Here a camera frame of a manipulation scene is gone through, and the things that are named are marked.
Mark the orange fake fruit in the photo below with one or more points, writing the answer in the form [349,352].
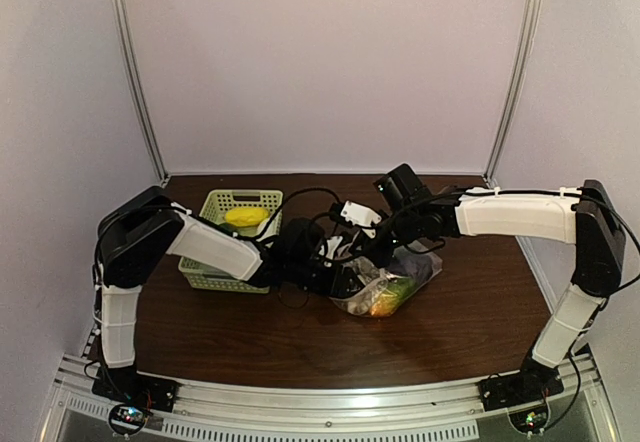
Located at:
[383,308]

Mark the clear zip top bag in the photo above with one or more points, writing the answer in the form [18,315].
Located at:
[390,282]

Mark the yellow fake banana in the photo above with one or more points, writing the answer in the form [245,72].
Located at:
[245,216]

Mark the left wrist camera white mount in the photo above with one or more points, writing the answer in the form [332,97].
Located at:
[332,249]

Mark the aluminium front rail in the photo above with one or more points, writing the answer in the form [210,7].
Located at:
[448,411]

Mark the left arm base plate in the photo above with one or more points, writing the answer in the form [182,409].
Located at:
[127,386]

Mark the right aluminium frame post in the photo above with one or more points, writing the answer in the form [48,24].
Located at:
[527,33]

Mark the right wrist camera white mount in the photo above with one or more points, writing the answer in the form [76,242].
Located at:
[352,214]

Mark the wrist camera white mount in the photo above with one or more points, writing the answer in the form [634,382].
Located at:
[332,249]
[352,214]

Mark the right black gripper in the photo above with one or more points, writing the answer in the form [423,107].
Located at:
[376,253]

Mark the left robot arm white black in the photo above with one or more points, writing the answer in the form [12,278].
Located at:
[133,240]

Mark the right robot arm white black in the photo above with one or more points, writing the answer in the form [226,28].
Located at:
[579,216]

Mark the aluminium frame post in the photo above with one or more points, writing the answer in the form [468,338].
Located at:
[527,33]
[134,80]

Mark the purple spotted fake eggplant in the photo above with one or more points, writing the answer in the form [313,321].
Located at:
[421,268]

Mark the left aluminium frame post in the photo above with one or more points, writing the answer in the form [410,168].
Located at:
[134,80]

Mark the green plastic basket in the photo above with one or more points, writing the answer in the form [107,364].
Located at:
[213,258]

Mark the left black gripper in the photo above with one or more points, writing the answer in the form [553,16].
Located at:
[335,285]

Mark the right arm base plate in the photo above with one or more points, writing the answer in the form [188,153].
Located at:
[522,387]

